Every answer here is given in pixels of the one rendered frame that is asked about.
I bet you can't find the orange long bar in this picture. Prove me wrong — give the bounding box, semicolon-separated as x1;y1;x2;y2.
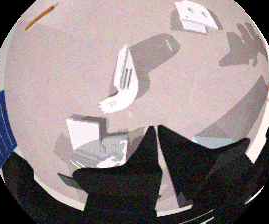
26;6;54;30

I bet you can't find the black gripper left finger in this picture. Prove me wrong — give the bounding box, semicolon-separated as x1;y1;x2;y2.
73;125;163;210

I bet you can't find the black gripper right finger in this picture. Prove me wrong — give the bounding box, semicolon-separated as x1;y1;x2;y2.
157;124;251;209

